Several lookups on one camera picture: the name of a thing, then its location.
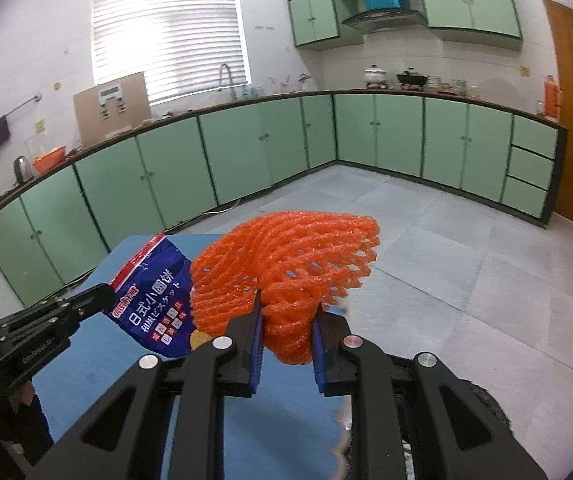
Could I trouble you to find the green upper cabinets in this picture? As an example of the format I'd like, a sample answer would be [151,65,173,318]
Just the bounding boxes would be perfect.
[284,0,524,53]

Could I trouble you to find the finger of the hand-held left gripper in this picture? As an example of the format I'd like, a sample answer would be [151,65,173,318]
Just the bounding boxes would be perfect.
[0,282,117,335]

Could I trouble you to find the black wok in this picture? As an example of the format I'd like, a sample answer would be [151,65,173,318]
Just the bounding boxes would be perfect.
[396,70,429,90]

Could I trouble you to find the green lower cabinets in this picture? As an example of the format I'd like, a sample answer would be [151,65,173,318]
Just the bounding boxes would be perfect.
[0,89,569,308]

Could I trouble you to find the steel electric kettle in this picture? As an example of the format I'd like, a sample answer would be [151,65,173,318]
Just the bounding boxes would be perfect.
[13,155,34,184]

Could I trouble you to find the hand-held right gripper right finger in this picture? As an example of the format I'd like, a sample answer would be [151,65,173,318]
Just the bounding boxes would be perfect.
[311,305,549,480]

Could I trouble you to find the white cooking pot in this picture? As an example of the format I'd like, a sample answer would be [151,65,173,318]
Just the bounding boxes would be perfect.
[363,64,387,90]

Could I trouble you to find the range hood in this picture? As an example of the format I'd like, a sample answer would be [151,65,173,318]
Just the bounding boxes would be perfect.
[341,8,428,32]

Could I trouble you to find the orange foam fruit net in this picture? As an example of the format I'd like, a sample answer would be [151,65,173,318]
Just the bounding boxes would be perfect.
[189,211,382,366]

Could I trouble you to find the cardboard box with white device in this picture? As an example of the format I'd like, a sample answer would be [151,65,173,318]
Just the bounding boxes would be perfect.
[73,71,152,147]

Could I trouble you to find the green cabinets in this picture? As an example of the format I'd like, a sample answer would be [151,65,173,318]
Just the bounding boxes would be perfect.
[284,0,524,53]
[0,89,569,308]

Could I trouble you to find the red thermos flask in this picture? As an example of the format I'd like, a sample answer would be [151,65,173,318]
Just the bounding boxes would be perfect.
[543,75,562,121]

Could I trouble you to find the blue scalloped tablecloth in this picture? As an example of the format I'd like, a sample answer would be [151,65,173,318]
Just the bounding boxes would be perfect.
[31,232,352,480]

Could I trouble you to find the orange plastic basin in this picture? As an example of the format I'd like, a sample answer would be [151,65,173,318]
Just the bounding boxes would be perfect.
[32,145,68,173]

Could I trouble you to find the blue cookie snack packet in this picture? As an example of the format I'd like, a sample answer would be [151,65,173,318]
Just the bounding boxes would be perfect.
[102,232,207,359]

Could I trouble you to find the metal towel rail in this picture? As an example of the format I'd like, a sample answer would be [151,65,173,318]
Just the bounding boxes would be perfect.
[0,92,43,133]

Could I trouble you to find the white window blind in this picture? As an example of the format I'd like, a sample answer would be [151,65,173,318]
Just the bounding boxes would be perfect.
[90,0,252,86]

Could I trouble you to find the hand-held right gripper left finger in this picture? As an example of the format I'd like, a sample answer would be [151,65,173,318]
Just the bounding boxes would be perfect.
[26,290,266,480]

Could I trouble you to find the steel kitchen faucet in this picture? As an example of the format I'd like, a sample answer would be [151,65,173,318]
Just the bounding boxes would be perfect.
[218,63,237,101]

